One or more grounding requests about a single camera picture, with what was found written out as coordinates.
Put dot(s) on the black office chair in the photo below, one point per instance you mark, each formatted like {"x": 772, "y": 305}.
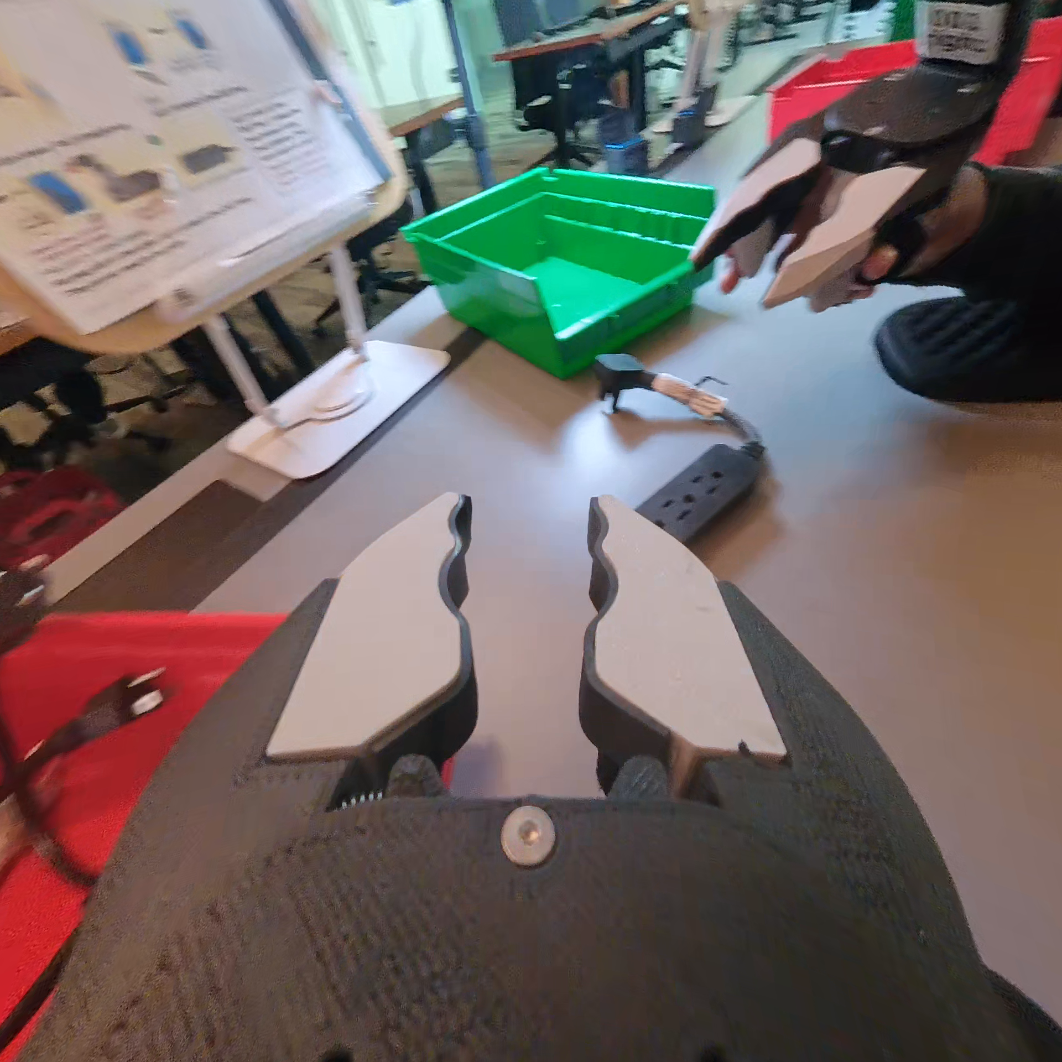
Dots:
{"x": 564, "y": 108}

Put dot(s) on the person's right hand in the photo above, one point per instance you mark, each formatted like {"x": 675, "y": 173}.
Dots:
{"x": 954, "y": 220}

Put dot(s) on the small blue device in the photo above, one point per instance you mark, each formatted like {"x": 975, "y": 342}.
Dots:
{"x": 624, "y": 145}

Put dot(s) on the green plastic bin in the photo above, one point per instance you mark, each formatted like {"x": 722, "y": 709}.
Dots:
{"x": 581, "y": 282}

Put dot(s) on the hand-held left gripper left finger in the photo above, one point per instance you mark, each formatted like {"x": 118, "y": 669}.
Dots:
{"x": 365, "y": 655}

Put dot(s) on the red floor bag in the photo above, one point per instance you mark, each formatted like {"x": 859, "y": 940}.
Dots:
{"x": 58, "y": 514}

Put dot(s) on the red plastic bin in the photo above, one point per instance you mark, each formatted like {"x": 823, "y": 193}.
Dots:
{"x": 166, "y": 651}
{"x": 830, "y": 79}

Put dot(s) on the wooden office desk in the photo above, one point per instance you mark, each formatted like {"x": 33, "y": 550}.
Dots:
{"x": 581, "y": 37}

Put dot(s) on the white instruction sheet stand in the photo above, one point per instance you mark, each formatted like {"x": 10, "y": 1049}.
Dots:
{"x": 166, "y": 149}

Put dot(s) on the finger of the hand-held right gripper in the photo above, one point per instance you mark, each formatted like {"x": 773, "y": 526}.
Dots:
{"x": 767, "y": 187}
{"x": 854, "y": 224}

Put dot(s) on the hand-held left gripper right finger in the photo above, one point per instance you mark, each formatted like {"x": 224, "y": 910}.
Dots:
{"x": 680, "y": 655}

